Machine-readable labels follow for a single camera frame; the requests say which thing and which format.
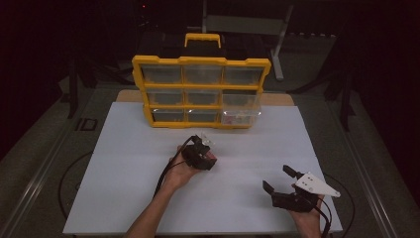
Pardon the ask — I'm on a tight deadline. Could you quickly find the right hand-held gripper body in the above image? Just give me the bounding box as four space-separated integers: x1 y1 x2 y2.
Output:
270 171 342 213

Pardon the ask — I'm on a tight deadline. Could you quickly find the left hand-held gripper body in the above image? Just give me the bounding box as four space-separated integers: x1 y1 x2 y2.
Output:
180 132 218 172

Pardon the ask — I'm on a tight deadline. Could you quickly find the clear plastic organizer drawer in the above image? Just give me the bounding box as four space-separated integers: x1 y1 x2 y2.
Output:
220 93 263 127

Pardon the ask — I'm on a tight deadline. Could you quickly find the yellow plastic organizer box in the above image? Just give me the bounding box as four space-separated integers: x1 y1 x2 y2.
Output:
132 33 272 130

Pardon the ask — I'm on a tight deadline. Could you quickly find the person's right hand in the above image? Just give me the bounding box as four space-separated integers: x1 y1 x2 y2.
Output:
289 195 327 238

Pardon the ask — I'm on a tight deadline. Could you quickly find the person's left hand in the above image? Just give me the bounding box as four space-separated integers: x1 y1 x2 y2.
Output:
162 145 218 192

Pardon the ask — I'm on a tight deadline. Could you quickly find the white table cover sheet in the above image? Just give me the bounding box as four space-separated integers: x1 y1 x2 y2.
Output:
62 101 344 236

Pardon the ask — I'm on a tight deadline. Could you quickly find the black stand leg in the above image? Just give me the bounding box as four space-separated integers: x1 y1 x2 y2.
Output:
339 70 357 133
66 58 81 120

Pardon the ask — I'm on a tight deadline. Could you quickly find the set of clear plastic drawers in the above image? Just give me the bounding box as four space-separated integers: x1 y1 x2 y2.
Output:
140 63 265 123

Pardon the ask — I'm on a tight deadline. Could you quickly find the grey metal stand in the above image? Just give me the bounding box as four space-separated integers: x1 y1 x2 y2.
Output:
200 0 295 82

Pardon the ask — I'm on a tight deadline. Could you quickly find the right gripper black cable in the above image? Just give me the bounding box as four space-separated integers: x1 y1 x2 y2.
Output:
315 197 333 238

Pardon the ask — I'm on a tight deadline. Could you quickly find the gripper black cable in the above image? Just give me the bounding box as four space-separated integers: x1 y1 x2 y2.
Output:
153 135 196 198
315 197 333 238

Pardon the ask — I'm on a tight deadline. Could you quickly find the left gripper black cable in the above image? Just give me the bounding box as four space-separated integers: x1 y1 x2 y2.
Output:
153 135 196 198

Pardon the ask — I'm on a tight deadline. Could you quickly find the black cable loop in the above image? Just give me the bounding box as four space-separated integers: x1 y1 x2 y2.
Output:
324 173 357 238

